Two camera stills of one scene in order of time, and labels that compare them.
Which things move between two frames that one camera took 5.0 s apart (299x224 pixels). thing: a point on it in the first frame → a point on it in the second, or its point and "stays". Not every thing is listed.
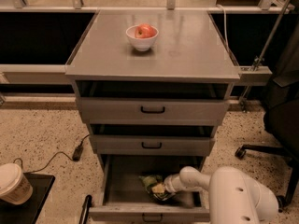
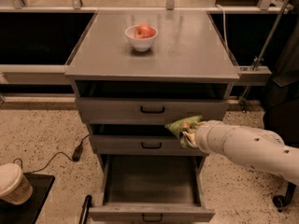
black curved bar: [85, 209] stays
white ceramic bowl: [141, 44] stays
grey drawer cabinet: [152, 87] stays
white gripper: [168, 184] → [204, 136]
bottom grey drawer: [126, 200] stays
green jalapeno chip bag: [149, 180] → [184, 125]
